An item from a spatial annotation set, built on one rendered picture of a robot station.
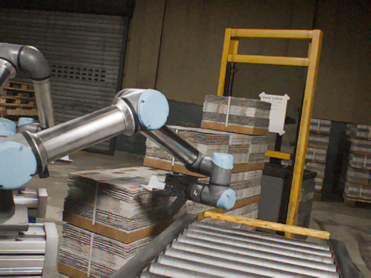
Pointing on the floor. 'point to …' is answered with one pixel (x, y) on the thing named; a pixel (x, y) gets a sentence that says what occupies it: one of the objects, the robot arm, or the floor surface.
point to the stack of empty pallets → (14, 101)
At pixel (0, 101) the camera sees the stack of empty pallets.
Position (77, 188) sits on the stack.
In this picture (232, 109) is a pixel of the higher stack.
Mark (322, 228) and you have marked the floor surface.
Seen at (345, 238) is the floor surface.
